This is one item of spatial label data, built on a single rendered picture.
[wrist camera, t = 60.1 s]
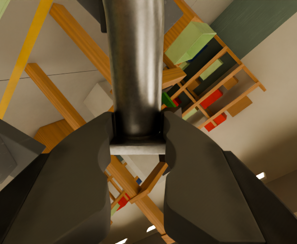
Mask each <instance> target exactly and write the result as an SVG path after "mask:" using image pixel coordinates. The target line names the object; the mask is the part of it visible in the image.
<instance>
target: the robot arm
mask: <svg viewBox="0 0 297 244"><path fill-rule="evenodd" d="M160 136H161V137H163V138H164V139H165V141H166V150H165V162H166V163H167V164H168V166H169V167H170V169H171V171H170V172H169V173H168V174H167V176H166V183H165V194H164V230H165V232H166V234H167V235H168V236H169V237H170V238H172V239H173V240H174V241H175V242H177V243H178V244H297V217H296V216H295V214H294V213H293V212H292V211H291V210H290V209H289V208H288V207H287V206H286V205H285V204H284V203H283V202H282V201H281V200H280V199H279V198H278V197H277V196H276V195H275V194H274V193H273V192H272V191H271V190H270V189H269V188H268V187H267V186H266V185H265V184H264V183H263V182H262V181H261V180H260V179H259V178H258V177H257V176H256V175H255V174H254V173H253V172H252V171H251V170H250V169H249V168H248V167H247V166H246V165H245V164H244V163H243V162H242V161H241V160H240V159H238V158H237V157H236V156H235V155H234V154H233V153H232V152H231V151H224V150H223V149H222V148H221V147H220V146H219V145H218V144H217V143H216V142H215V141H214V140H213V139H211V138H210V137H209V136H208V135H207V134H205V133H204V132H203V131H201V130H200V129H198V128H197V127H195V126H194V125H192V124H190V123H188V122H187V121H185V120H184V119H182V118H180V117H179V116H177V115H176V114H174V113H172V112H171V111H164V112H161V122H160ZM114 137H116V121H115V112H110V111H107V112H104V113H102V114H101V115H99V116H97V117H96V118H94V119H93V120H91V121H89V122H88V123H86V124H84V125H83V126H81V127H80V128H78V129H76V130H75V131H73V132H72V133H70V134H69V135H68V136H66V137H65V138H64V139H63V140H62V141H61V142H59V143H58V144H57V145H56V146H55V147H54V148H53V149H52V150H51V151H50V152H49V153H41V154H39V155H38V156H37V157H36V158H35V159H34V160H33V161H32V162H31V163H30V164H29V165H28V166H26V167H25V168H24V169H23V170H22V171H21V172H20V173H19V174H18V175H17V176H16V177H15V178H14V179H13V180H12V181H10V182H9V183H8V184H7V185H6V186H5V187H4V188H3V189H2V190H1V191H0V244H99V243H100V242H101V241H102V240H104V239H105V238H106V237H107V235H108V234H109V231H110V218H111V203H110V197H109V187H108V180H107V177H106V175H105V174H104V171H105V169H106V168H107V166H108V165H109V164H110V162H111V156H110V148H109V144H110V142H111V141H112V140H113V138H114Z"/></svg>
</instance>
